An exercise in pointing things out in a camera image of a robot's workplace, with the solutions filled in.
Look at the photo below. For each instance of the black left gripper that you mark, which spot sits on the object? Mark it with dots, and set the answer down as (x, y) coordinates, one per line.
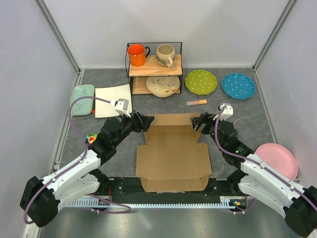
(141, 123)

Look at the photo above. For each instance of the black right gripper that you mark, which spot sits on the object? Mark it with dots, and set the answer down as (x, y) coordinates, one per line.
(205, 118)

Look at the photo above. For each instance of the orange pink eraser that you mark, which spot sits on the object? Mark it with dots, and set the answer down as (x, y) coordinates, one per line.
(198, 102)

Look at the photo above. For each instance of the brown cardboard box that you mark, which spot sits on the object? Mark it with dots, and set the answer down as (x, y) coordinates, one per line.
(173, 159)

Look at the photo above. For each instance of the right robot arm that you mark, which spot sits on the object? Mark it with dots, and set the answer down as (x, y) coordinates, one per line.
(295, 203)

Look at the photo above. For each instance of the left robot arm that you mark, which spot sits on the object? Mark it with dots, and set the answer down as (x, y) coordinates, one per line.
(43, 198)

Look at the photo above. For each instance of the beige leaf pattern plate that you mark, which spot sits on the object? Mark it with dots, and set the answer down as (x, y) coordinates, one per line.
(163, 86)

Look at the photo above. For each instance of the green dotted plate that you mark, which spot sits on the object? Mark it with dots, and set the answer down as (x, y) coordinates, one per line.
(201, 82)

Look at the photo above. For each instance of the white square plate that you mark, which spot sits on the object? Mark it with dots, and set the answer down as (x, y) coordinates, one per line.
(105, 110)

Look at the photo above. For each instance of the blue dotted plate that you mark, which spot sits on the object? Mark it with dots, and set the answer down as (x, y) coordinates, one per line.
(238, 86)

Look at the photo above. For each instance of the rainbow flower plush toy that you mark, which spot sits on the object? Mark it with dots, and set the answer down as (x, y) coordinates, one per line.
(90, 138)

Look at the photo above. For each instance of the mint divided tray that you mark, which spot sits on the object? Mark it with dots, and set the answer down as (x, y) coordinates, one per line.
(84, 106)

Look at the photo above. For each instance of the orange mug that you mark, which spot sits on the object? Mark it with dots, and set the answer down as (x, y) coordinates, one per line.
(137, 54)

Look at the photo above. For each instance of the beige ceramic mug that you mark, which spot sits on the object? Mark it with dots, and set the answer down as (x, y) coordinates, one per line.
(165, 55)

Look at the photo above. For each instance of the pink round plate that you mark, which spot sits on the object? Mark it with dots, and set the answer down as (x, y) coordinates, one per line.
(279, 158)

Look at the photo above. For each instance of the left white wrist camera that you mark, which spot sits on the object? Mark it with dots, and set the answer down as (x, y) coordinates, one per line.
(121, 107)

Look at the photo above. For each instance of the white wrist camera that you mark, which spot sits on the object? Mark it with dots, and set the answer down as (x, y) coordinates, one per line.
(225, 111)
(121, 107)

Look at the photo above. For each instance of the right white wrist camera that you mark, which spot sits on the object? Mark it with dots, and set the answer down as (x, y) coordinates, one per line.
(225, 111)

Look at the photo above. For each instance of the black wire wooden shelf rack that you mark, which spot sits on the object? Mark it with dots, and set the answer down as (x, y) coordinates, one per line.
(137, 75)

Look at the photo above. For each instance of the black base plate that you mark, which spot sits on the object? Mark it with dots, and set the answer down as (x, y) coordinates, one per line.
(128, 190)

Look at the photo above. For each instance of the grey slotted cable duct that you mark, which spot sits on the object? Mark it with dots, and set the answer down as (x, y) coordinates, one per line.
(89, 202)

